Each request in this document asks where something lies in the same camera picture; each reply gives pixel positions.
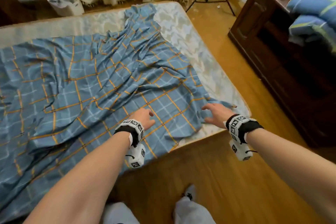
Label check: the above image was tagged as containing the white black marker wrist camera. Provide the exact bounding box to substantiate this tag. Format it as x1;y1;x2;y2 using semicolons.
223;114;264;161
113;119;146;169

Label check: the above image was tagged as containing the pale patterned mattress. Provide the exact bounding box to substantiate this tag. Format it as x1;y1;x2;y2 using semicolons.
0;1;252;153

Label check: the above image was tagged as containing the person's right hand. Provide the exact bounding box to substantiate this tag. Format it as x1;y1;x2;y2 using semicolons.
201;103;236;129

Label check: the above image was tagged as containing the person's right forearm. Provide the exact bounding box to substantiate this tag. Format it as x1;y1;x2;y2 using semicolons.
245;128;336;224

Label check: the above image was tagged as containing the white lined trash bin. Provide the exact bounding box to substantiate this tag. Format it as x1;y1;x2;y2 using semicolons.
47;0;85;18

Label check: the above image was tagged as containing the dark wooden cabinet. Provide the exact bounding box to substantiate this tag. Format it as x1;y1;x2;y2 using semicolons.
227;0;336;153

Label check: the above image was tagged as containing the person's left hand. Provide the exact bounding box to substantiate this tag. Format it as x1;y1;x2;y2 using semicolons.
128;107;156;130

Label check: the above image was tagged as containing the blue striped folded quilt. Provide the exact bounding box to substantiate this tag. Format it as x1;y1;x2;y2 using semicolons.
286;0;336;54

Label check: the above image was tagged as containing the person's right leg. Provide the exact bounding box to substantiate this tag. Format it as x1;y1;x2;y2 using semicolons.
173;196;216;224

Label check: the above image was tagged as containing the blue plaid bed sheet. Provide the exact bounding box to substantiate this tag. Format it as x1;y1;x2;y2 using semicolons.
0;3;237;218

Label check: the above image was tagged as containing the person's right shoe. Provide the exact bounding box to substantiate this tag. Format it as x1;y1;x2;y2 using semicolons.
183;184;197;201

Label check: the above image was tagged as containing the person's leg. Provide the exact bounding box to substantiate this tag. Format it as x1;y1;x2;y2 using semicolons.
173;196;216;224
104;202;140;224

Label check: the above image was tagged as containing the person's left forearm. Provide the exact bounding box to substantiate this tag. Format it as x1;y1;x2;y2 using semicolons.
23;131;131;224

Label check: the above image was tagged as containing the person's left leg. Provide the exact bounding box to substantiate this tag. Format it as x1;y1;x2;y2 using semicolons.
104;202;140;224

